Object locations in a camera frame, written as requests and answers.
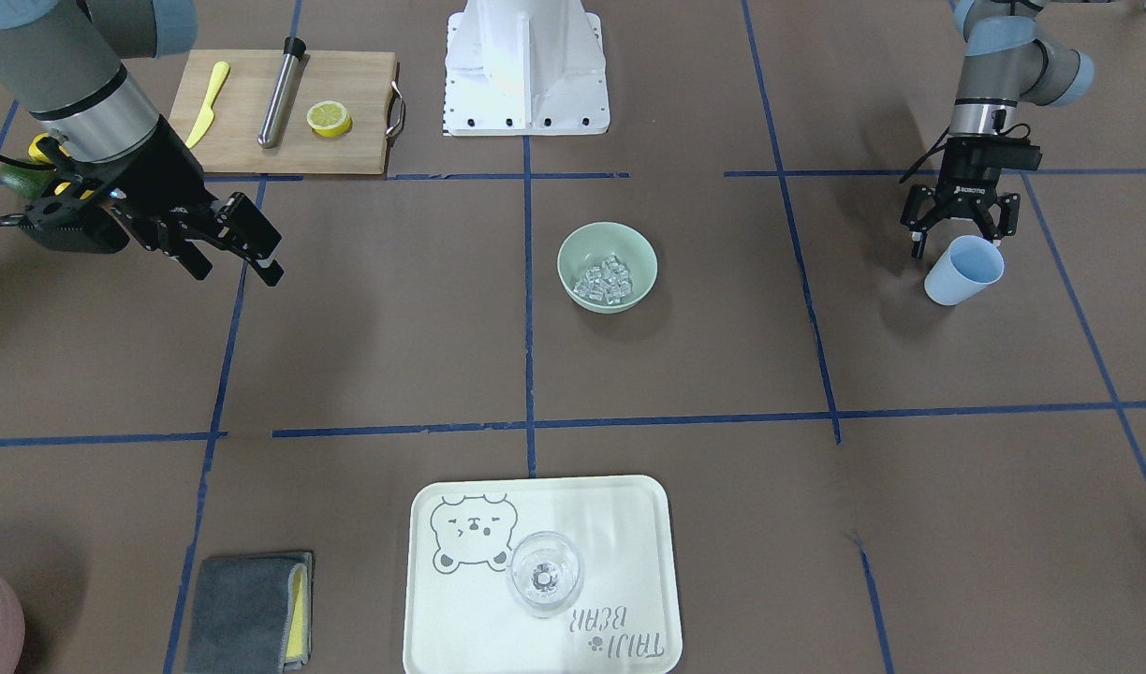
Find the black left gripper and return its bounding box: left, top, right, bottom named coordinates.
left=900, top=136, right=1020, bottom=259

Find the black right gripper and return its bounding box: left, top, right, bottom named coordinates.
left=77, top=118, right=285, bottom=287

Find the light blue plastic cup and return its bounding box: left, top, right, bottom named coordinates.
left=923, top=235, right=1006, bottom=307

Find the green ceramic bowl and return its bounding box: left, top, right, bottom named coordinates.
left=556, top=222, right=659, bottom=313

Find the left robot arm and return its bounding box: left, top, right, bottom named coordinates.
left=900, top=1, right=1094, bottom=259

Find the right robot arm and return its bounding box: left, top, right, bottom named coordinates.
left=0, top=1, right=284, bottom=287

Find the yellow lemon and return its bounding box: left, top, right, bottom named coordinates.
left=52, top=181, right=94, bottom=199
left=28, top=134, right=68, bottom=170

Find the steel muddler rod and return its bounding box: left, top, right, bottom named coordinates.
left=257, top=36, right=306, bottom=149

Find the lemon half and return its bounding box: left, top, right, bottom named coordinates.
left=306, top=101, right=352, bottom=139

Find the yellow plastic knife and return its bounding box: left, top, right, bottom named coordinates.
left=186, top=61, right=231, bottom=149

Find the wooden cutting board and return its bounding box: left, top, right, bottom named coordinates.
left=158, top=50, right=407, bottom=177

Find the grey folded cloth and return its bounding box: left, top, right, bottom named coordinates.
left=185, top=550, right=315, bottom=673

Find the white bear serving tray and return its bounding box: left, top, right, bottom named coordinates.
left=403, top=475, right=683, bottom=673

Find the clear wine glass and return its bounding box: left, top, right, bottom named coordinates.
left=508, top=532, right=584, bottom=619

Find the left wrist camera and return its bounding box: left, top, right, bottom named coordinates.
left=981, top=139, right=1043, bottom=171

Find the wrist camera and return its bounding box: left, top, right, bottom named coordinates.
left=21, top=197, right=129, bottom=254
left=981, top=139, right=1043, bottom=171

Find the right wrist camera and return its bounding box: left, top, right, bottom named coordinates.
left=21, top=197, right=129, bottom=254

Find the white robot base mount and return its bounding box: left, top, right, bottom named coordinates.
left=442, top=1, right=611, bottom=138

